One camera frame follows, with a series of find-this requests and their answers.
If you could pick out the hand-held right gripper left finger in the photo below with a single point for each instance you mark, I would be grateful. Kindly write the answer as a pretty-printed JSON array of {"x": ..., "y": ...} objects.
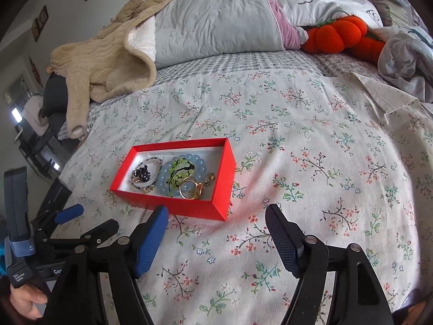
[{"x": 152, "y": 243}]

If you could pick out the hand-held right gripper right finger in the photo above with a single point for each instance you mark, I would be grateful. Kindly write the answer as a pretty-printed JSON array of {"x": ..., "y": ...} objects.
[{"x": 284, "y": 240}]

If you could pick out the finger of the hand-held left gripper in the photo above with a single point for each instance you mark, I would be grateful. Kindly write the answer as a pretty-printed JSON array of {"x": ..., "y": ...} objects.
[
  {"x": 105, "y": 228},
  {"x": 69, "y": 212}
]

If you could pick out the red jewelry box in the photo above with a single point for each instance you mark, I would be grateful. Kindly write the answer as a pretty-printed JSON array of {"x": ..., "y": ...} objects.
[{"x": 189, "y": 210}]

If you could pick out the pink bead gold hoop charm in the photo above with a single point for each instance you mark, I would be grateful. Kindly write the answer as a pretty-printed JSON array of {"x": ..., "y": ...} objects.
[{"x": 208, "y": 178}]

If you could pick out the person's left hand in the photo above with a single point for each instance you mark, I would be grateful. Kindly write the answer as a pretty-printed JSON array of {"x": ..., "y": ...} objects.
[{"x": 27, "y": 299}]

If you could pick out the black phone box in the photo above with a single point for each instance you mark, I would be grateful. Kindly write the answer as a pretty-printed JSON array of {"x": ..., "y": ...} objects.
[{"x": 57, "y": 194}]

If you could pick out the black chair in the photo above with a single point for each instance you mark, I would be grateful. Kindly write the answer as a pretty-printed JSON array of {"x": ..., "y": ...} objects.
[{"x": 40, "y": 152}]

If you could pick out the lit white screen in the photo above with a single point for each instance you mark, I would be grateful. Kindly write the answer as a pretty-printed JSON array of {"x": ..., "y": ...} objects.
[{"x": 16, "y": 115}]

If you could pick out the white cloth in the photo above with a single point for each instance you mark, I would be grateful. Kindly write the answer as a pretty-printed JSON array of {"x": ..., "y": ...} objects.
[{"x": 35, "y": 115}]

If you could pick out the floral bedsheet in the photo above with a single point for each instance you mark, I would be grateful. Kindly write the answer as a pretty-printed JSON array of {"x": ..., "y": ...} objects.
[{"x": 304, "y": 142}]

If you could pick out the dark grey cushion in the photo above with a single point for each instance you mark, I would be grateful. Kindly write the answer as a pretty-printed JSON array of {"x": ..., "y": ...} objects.
[{"x": 54, "y": 94}]

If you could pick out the beige quilted jacket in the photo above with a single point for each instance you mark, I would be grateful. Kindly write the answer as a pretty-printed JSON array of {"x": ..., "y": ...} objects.
[{"x": 101, "y": 61}]

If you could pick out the orange plush pumpkin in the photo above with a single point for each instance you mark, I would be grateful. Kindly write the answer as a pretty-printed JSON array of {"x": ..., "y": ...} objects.
[
  {"x": 331, "y": 35},
  {"x": 368, "y": 50}
]

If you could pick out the pink pillow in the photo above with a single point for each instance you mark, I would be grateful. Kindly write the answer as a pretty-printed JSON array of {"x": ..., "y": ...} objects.
[{"x": 287, "y": 30}]

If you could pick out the crumpled grey white quilt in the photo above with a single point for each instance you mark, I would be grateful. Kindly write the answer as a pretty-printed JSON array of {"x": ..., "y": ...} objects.
[{"x": 406, "y": 64}]

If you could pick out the grey pillow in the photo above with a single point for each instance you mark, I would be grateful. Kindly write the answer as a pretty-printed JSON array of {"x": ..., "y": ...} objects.
[{"x": 220, "y": 23}]

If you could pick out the white patterned pillow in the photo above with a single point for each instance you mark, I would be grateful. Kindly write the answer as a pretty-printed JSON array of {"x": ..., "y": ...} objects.
[{"x": 338, "y": 3}]

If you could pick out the stack of books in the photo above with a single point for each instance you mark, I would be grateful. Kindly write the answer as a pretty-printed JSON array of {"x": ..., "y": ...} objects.
[{"x": 389, "y": 6}]

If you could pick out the red wall hanging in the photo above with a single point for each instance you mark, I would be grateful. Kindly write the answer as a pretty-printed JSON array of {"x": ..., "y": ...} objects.
[{"x": 35, "y": 71}]

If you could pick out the small wall picture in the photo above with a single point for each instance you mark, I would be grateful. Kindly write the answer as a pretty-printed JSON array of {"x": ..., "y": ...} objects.
[{"x": 40, "y": 20}]

